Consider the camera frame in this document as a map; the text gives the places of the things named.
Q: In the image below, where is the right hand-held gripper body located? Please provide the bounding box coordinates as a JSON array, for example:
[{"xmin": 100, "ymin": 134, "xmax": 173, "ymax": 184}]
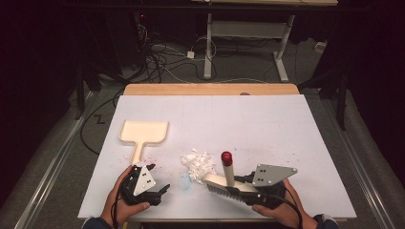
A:
[{"xmin": 244, "ymin": 163, "xmax": 299, "ymax": 210}]

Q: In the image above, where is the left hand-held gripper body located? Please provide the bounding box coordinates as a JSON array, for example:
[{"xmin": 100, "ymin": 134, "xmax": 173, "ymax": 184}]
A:
[{"xmin": 120, "ymin": 163, "xmax": 162, "ymax": 206}]

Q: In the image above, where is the cream brush with red cap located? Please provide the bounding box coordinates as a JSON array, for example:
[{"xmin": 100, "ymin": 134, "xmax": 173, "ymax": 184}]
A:
[{"xmin": 202, "ymin": 151, "xmax": 259, "ymax": 203}]

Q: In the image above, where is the cream plastic dustpan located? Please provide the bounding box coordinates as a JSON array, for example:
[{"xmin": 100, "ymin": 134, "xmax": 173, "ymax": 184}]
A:
[{"xmin": 117, "ymin": 119, "xmax": 170, "ymax": 166}]

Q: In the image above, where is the pile of white paper scraps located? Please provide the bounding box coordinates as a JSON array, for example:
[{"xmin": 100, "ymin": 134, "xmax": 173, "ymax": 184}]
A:
[{"xmin": 181, "ymin": 147, "xmax": 218, "ymax": 186}]

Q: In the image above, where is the person's left hand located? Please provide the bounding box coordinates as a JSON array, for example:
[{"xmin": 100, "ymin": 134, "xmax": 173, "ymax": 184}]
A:
[{"xmin": 100, "ymin": 164, "xmax": 151, "ymax": 228}]

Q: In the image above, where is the person's right hand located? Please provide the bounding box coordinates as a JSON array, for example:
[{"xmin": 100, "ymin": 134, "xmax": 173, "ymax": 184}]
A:
[{"xmin": 251, "ymin": 177, "xmax": 310, "ymax": 229}]

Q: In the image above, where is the white foam board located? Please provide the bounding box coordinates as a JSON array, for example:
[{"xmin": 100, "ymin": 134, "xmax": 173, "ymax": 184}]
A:
[{"xmin": 77, "ymin": 94, "xmax": 358, "ymax": 220}]

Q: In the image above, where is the wooden table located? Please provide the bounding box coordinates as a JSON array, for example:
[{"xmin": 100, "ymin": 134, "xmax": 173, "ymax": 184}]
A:
[{"xmin": 122, "ymin": 83, "xmax": 301, "ymax": 96}]

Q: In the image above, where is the white box on floor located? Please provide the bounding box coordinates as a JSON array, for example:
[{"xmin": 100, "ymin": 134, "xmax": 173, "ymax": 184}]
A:
[{"xmin": 314, "ymin": 40, "xmax": 328, "ymax": 54}]

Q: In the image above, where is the light desk top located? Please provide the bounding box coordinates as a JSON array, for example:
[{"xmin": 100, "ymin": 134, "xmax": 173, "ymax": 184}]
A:
[{"xmin": 190, "ymin": 0, "xmax": 339, "ymax": 7}]

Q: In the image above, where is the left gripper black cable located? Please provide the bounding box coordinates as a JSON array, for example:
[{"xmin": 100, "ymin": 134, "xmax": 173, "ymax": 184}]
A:
[{"xmin": 111, "ymin": 170, "xmax": 129, "ymax": 229}]

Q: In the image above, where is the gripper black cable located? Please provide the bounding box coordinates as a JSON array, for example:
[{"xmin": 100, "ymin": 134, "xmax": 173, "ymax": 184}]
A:
[
  {"xmin": 111, "ymin": 170, "xmax": 129, "ymax": 229},
  {"xmin": 270, "ymin": 193, "xmax": 304, "ymax": 229}
]

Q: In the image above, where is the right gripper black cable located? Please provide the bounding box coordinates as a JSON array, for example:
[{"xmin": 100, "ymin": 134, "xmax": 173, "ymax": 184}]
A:
[{"xmin": 270, "ymin": 193, "xmax": 304, "ymax": 229}]

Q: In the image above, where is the black floor cable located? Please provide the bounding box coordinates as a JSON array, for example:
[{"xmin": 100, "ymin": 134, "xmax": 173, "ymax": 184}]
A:
[{"xmin": 79, "ymin": 90, "xmax": 126, "ymax": 156}]

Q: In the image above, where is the metal floor rail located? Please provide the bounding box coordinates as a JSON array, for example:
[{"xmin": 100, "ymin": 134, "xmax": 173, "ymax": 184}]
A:
[
  {"xmin": 321, "ymin": 98, "xmax": 397, "ymax": 229},
  {"xmin": 13, "ymin": 90, "xmax": 94, "ymax": 229}
]

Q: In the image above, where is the tangle of floor cables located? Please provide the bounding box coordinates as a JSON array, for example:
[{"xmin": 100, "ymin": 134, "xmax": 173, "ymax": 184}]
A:
[{"xmin": 137, "ymin": 23, "xmax": 271, "ymax": 84}]

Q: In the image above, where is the white metal desk frame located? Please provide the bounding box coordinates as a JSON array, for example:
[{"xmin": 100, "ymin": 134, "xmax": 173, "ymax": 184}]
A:
[{"xmin": 202, "ymin": 12, "xmax": 296, "ymax": 83}]

